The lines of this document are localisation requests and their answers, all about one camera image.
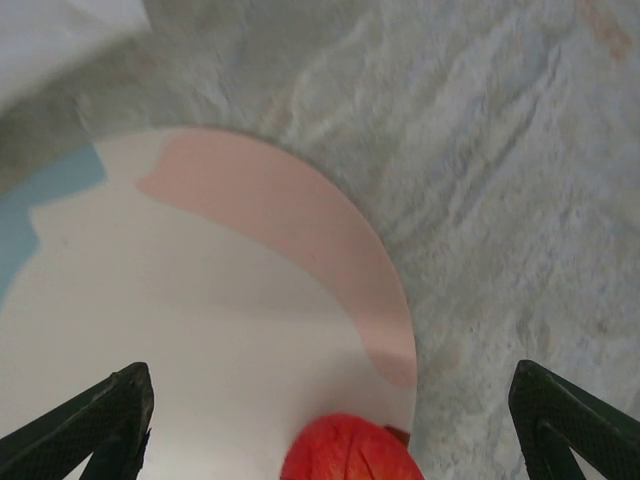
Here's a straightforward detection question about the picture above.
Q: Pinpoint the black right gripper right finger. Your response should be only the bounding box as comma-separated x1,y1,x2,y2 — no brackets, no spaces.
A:
508,359,640,480

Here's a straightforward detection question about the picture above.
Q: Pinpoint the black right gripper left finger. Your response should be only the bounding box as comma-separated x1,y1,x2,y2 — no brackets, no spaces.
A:
0,361,154,480

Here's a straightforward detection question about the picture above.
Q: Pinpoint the round pastel patterned plate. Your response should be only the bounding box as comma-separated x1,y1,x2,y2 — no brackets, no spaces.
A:
0,127,419,480

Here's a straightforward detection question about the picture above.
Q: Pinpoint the wrinkled red toy fruit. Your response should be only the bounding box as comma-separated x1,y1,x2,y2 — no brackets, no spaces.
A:
280,412,426,480

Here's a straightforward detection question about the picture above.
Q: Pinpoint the grey mottled table cloth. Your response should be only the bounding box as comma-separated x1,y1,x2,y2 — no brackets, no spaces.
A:
0,0,640,480

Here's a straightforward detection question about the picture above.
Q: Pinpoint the white plastic bag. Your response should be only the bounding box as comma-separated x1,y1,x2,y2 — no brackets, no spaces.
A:
0,0,154,119

